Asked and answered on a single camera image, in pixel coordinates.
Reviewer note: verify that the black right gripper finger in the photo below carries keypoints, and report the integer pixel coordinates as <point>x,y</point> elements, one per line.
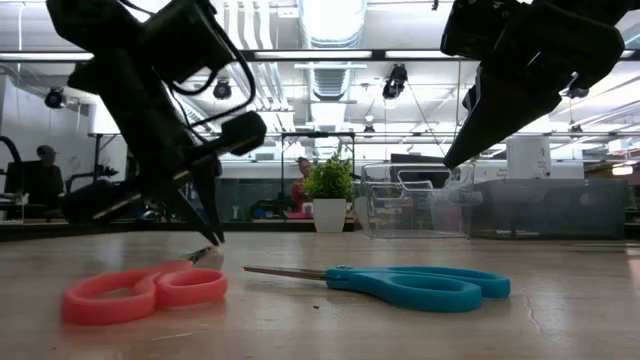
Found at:
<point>500,110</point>

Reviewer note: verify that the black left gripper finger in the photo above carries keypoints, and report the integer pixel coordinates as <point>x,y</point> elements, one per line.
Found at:
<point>90,202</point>
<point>240,132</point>

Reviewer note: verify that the black ceiling spotlight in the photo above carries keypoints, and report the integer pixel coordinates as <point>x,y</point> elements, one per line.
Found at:
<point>223,92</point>
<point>395,82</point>
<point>577,93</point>
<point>55,97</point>

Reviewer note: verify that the person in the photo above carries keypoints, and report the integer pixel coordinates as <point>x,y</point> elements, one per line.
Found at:
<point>45,182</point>
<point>301,187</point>

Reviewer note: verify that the white box cabinet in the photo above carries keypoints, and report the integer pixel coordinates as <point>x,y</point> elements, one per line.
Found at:
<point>529,160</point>

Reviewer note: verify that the grey translucent plastic bin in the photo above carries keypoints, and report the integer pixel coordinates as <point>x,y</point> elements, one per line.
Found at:
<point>550,210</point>

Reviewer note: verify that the small potted green plant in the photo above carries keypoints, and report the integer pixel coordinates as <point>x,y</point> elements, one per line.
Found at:
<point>329,215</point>

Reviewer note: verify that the glowing ceiling lamp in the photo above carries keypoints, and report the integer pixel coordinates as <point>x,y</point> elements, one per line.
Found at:
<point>622,171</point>

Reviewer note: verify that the clear plastic bin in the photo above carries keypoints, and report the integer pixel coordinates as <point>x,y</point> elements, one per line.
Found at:
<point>415,225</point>

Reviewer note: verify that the black aluminium rig frame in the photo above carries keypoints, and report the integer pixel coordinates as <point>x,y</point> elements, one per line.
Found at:
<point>30,230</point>

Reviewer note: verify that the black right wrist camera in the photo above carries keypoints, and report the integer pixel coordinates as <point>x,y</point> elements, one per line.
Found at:
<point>470,27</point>

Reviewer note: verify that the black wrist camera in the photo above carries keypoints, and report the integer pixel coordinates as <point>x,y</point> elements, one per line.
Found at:
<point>470,27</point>
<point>185,40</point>

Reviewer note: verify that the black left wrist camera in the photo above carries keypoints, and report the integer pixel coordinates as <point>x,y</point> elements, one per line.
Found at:
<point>185,40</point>

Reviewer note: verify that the silver ventilation duct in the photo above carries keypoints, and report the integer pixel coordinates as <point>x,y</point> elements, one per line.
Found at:
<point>332,25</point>

